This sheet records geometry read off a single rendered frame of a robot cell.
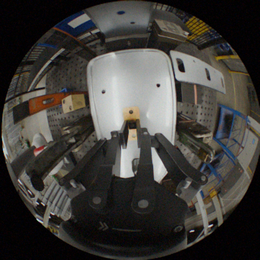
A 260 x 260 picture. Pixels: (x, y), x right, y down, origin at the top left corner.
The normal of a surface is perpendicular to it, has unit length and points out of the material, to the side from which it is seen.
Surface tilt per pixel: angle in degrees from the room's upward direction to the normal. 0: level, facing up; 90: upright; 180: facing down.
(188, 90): 0
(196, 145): 78
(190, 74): 0
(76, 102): 90
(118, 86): 0
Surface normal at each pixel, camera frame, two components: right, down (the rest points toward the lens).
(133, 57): -0.04, 0.38
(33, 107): 0.99, -0.09
